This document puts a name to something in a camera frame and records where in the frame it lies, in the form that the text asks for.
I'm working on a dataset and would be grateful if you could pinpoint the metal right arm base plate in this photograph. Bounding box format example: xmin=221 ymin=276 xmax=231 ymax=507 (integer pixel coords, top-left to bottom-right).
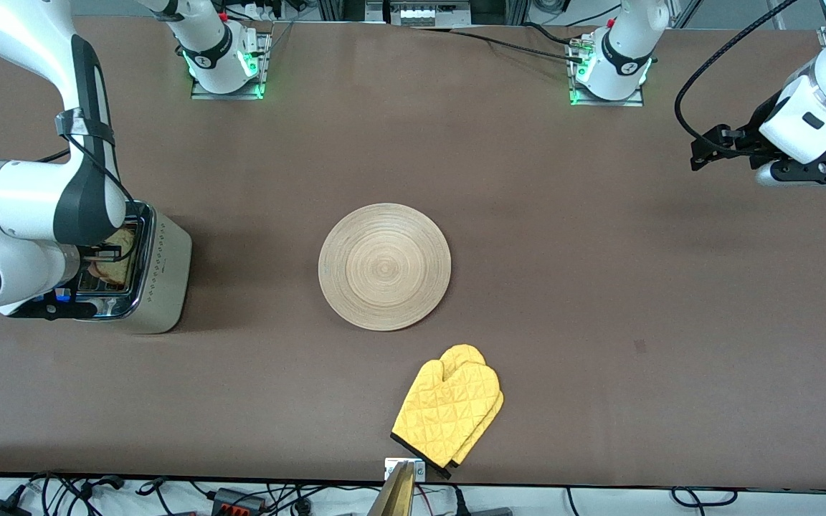
xmin=191 ymin=32 xmax=272 ymax=100

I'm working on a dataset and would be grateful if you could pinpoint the brown bread slice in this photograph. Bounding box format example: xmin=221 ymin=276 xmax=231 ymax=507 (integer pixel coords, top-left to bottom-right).
xmin=89 ymin=228 xmax=136 ymax=285

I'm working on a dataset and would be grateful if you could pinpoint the black looped floor cable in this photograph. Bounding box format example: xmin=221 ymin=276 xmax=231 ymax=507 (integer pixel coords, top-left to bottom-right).
xmin=671 ymin=487 xmax=738 ymax=508

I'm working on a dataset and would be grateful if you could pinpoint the black and orange connector box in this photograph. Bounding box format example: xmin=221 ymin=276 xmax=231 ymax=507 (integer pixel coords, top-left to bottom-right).
xmin=211 ymin=487 xmax=268 ymax=513

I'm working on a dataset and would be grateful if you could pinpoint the chrome and beige toaster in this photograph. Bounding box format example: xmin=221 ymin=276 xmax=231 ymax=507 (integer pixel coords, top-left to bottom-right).
xmin=72 ymin=201 xmax=194 ymax=335

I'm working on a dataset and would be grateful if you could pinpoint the round wooden plate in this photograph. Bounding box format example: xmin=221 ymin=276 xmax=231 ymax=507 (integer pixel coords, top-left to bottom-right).
xmin=318 ymin=203 xmax=452 ymax=332

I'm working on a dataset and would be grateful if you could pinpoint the small metal edge bracket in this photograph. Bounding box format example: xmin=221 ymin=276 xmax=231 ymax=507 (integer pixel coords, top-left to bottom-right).
xmin=384 ymin=459 xmax=426 ymax=482

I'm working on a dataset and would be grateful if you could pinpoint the grey electrical box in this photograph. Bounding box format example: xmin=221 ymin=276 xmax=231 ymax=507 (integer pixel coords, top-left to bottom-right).
xmin=366 ymin=0 xmax=471 ymax=28

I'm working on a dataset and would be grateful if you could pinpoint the yellowish camera stand leg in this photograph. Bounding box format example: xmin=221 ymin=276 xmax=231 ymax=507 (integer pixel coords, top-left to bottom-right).
xmin=366 ymin=461 xmax=417 ymax=516

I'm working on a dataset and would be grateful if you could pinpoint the long black table cable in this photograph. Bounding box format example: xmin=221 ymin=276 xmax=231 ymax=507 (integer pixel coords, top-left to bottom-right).
xmin=413 ymin=25 xmax=586 ymax=64

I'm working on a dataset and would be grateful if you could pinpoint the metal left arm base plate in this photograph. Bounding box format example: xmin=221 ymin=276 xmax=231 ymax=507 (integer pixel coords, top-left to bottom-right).
xmin=569 ymin=36 xmax=645 ymax=107

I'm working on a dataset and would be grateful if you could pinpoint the yellow quilted oven mitt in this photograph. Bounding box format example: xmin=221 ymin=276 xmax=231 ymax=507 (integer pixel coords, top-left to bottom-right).
xmin=440 ymin=344 xmax=505 ymax=468
xmin=390 ymin=358 xmax=503 ymax=479

